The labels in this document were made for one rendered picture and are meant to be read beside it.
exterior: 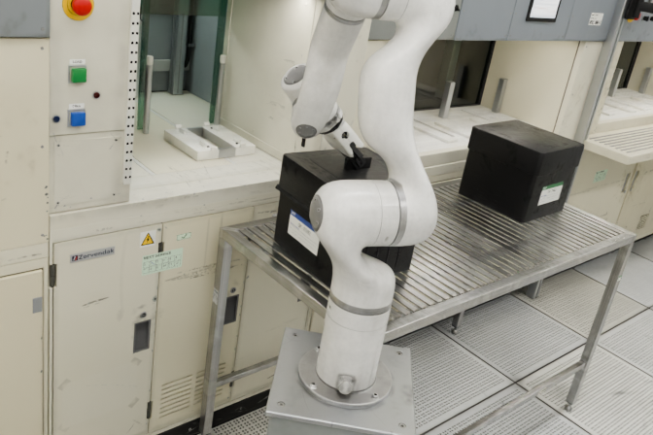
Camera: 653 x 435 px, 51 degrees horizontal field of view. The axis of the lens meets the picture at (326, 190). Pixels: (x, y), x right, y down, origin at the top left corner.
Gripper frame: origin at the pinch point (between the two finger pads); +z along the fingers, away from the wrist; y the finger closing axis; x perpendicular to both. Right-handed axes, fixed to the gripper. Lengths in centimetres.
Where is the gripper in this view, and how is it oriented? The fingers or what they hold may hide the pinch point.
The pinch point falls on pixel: (356, 159)
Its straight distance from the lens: 175.8
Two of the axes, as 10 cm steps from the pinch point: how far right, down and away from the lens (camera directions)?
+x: -6.8, 7.2, -1.5
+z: 4.6, 5.8, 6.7
